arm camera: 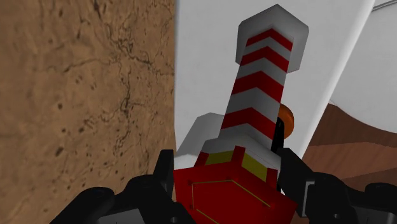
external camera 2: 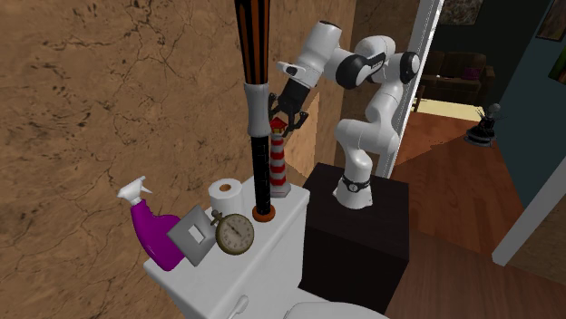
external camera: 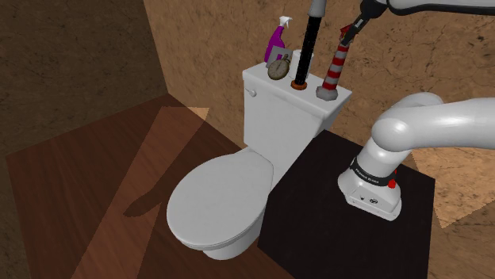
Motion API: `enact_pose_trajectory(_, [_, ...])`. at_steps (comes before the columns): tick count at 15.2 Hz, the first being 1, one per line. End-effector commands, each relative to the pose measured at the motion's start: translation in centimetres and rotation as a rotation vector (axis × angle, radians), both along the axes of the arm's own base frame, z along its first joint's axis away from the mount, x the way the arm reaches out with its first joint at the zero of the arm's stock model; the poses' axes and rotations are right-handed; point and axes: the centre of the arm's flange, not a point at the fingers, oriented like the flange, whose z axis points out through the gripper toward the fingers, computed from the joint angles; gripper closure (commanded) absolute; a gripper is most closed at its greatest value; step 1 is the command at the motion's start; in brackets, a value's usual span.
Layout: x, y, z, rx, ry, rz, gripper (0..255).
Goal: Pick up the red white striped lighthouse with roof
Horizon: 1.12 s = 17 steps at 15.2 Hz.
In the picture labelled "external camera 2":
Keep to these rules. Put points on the red white lighthouse figure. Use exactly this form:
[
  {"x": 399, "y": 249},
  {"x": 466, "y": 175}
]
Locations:
[{"x": 277, "y": 163}]

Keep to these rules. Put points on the dark robot stand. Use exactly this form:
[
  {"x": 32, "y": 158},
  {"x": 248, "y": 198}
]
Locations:
[{"x": 353, "y": 247}]

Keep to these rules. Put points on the colourful wall picture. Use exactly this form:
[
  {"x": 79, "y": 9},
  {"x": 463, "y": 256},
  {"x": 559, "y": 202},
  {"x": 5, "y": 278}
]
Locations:
[{"x": 555, "y": 20}]

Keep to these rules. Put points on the grey square switch plate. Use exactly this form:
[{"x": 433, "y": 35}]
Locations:
[{"x": 190, "y": 236}]

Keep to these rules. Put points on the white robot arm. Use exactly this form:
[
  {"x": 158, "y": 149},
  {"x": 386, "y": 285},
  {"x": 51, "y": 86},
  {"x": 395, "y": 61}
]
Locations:
[{"x": 356, "y": 132}]

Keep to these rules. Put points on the green wall picture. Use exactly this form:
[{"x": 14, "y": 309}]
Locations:
[{"x": 559, "y": 66}]

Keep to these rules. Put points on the black and orange baseball bat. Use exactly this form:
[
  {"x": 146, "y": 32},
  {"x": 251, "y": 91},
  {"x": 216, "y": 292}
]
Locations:
[{"x": 260, "y": 110}]

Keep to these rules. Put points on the black floor figure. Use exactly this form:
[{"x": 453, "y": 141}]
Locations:
[{"x": 483, "y": 128}]

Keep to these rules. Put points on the brass stopwatch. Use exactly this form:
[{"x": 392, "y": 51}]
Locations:
[{"x": 235, "y": 234}]

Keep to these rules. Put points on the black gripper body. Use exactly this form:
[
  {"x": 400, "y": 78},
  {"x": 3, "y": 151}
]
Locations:
[{"x": 293, "y": 96}]

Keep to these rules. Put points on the white door frame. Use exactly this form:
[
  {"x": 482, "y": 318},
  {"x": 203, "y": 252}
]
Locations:
[{"x": 422, "y": 48}]

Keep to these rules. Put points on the white toilet paper roll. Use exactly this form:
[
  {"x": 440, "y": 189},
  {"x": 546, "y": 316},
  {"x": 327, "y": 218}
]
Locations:
[{"x": 226, "y": 199}]

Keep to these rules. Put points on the dark brown sofa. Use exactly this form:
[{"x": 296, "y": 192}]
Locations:
[{"x": 451, "y": 73}]

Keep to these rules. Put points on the purple spray bottle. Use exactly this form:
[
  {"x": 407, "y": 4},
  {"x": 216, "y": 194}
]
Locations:
[{"x": 152, "y": 234}]

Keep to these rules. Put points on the dark wall picture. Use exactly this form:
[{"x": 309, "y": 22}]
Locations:
[{"x": 460, "y": 11}]

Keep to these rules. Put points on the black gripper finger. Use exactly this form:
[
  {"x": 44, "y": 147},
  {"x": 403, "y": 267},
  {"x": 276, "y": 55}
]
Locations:
[
  {"x": 299, "y": 121},
  {"x": 273, "y": 105}
]

